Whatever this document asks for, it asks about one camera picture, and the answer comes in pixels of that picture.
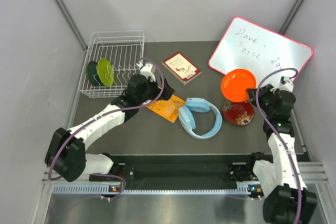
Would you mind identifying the grey slotted cable duct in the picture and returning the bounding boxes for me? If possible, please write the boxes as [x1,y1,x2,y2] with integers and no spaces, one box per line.
[52,183,262,195]

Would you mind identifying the red and cream book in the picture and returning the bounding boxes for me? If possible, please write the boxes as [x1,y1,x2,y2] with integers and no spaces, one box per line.
[162,52,202,85]

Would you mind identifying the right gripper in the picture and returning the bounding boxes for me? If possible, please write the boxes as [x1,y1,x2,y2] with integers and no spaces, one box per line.
[246,84,277,116]

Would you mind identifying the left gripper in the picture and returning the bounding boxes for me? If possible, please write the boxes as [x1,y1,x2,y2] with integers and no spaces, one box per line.
[136,76,174,105]

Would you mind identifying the lime green plate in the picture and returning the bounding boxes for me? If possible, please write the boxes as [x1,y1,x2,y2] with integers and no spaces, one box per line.
[97,58,114,87]

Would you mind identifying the pink framed whiteboard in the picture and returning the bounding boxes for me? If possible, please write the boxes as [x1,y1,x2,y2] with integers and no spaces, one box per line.
[208,17,313,84]

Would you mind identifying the light blue headphones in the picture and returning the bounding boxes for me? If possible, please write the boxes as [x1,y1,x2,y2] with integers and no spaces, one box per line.
[178,98,223,140]

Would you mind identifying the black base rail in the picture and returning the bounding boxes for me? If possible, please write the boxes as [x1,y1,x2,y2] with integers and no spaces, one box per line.
[112,154,248,190]

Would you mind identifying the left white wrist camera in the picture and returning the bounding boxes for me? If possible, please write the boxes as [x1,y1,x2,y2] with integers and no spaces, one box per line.
[136,62,156,82]

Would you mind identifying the red floral plate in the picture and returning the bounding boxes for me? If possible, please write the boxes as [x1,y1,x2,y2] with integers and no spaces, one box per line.
[222,100,255,126]

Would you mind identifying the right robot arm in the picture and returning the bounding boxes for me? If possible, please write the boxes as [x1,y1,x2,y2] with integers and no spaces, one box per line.
[245,83,318,223]

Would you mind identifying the white wire dish rack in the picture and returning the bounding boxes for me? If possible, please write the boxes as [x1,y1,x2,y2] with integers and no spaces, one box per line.
[78,29,145,98]

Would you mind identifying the orange plate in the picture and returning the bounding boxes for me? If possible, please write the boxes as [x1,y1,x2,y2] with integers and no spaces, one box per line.
[220,69,257,102]

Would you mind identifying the orange book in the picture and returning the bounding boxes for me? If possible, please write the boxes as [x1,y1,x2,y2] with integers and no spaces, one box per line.
[147,95,185,123]

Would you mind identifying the dark teal plate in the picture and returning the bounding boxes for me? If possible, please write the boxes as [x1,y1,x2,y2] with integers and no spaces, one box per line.
[87,61,100,87]

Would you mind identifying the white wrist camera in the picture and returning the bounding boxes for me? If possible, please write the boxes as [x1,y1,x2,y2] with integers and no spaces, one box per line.
[271,76,293,93]
[136,62,156,82]

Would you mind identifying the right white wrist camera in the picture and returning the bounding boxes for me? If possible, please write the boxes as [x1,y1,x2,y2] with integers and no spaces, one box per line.
[271,76,293,93]

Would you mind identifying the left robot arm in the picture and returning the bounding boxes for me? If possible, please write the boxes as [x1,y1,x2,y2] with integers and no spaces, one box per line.
[45,74,175,182]

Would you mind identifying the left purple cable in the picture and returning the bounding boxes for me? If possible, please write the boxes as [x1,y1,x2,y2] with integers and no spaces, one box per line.
[48,57,165,201]

